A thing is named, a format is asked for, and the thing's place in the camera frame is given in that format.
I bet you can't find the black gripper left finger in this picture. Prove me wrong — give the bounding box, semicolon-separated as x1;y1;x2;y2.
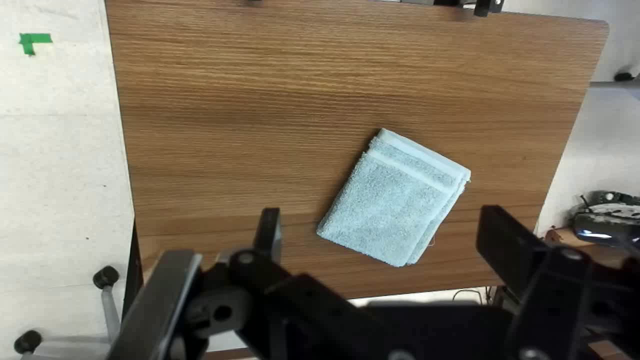
227;205;376;360

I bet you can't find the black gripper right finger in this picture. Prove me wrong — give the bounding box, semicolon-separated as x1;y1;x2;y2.
473;204;595;360

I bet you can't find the light blue towel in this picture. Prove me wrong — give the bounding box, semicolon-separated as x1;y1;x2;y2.
313;126;473;269

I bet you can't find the black grey floor device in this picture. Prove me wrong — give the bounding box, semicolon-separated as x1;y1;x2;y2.
569;189;640;248

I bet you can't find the black caster wheel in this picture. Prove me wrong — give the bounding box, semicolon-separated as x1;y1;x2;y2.
11;327;44;355
90;264;122;291

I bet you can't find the grey metal mount bracket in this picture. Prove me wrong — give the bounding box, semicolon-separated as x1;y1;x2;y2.
106;248;204;360

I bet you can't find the grey wheeled base frame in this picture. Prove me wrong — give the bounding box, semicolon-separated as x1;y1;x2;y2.
26;285;126;360

